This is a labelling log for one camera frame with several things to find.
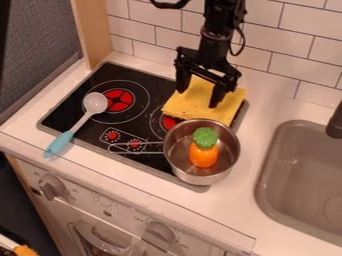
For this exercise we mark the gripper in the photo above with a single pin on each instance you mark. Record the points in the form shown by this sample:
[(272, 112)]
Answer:
[(208, 61)]

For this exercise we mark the silver pot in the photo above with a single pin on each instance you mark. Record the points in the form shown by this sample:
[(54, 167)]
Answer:
[(202, 156)]

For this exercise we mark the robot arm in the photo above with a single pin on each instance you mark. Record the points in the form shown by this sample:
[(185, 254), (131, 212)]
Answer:
[(220, 16)]

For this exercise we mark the tap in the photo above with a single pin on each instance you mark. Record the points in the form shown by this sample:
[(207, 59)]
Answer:
[(335, 123)]

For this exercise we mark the toy sink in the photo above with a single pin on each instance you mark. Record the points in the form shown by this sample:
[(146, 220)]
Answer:
[(302, 181)]

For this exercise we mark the yellow cloth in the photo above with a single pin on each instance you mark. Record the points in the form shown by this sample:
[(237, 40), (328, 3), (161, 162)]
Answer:
[(198, 100)]

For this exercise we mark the toy stove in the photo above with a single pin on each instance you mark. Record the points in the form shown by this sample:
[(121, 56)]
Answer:
[(129, 113)]

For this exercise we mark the orange toy carrot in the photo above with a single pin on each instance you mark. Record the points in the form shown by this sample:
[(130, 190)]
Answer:
[(204, 148)]

